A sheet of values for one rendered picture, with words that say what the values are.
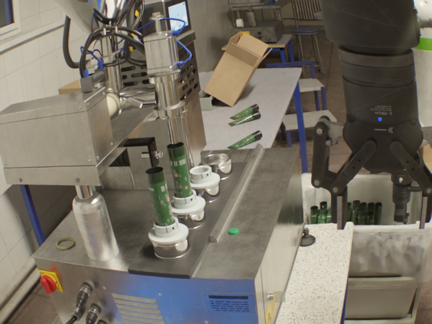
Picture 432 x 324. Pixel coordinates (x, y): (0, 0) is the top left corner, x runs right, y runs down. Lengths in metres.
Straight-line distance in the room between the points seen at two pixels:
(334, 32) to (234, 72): 2.31
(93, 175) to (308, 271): 0.66
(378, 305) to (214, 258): 1.06
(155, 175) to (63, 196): 2.45
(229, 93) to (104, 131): 1.84
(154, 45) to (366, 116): 0.59
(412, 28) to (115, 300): 0.82
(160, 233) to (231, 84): 1.84
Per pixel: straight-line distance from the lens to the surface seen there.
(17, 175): 1.04
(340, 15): 0.40
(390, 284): 1.80
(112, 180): 1.31
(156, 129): 1.20
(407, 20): 0.40
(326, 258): 1.41
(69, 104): 0.90
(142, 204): 1.21
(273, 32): 5.32
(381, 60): 0.40
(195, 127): 1.30
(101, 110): 0.93
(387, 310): 1.93
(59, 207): 3.28
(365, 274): 1.83
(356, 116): 0.43
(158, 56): 0.94
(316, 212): 2.00
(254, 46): 2.93
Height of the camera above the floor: 1.53
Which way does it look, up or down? 21 degrees down
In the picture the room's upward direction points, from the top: 9 degrees counter-clockwise
